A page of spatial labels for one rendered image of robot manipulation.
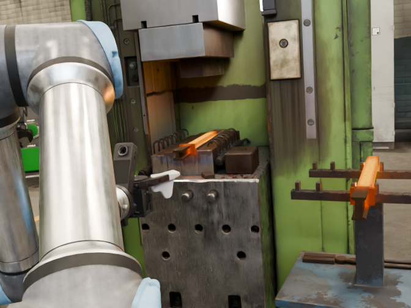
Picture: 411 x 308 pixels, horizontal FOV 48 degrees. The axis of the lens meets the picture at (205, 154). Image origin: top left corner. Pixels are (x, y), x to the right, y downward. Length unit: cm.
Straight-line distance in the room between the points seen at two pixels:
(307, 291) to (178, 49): 76
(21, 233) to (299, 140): 94
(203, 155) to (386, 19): 539
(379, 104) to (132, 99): 527
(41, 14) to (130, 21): 802
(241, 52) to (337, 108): 52
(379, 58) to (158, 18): 535
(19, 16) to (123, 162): 887
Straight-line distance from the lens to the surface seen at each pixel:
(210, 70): 157
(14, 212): 80
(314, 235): 156
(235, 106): 185
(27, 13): 967
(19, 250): 83
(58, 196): 51
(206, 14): 138
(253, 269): 141
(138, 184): 99
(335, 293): 116
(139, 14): 144
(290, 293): 115
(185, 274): 148
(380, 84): 660
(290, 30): 145
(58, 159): 54
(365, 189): 94
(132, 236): 173
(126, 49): 161
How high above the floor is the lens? 123
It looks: 10 degrees down
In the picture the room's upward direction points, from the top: 5 degrees counter-clockwise
